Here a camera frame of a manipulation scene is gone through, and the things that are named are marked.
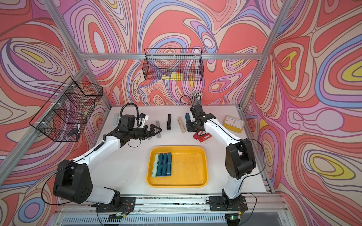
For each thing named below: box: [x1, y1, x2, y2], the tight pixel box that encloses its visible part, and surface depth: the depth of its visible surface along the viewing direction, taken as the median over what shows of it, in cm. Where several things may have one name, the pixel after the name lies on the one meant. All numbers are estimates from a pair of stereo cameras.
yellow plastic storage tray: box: [146, 145, 209, 188], surface depth 88 cm
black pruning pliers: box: [166, 113, 172, 130], surface depth 109 cm
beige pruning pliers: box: [177, 116, 187, 134], surface depth 107 cm
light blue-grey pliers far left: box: [112, 113, 119, 128], surface depth 110 cm
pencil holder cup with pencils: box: [191, 90, 203, 106], surface depth 104 cm
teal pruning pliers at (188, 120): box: [184, 113, 192, 128], surface depth 95 cm
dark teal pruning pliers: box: [156, 153, 163, 177], surface depth 86 cm
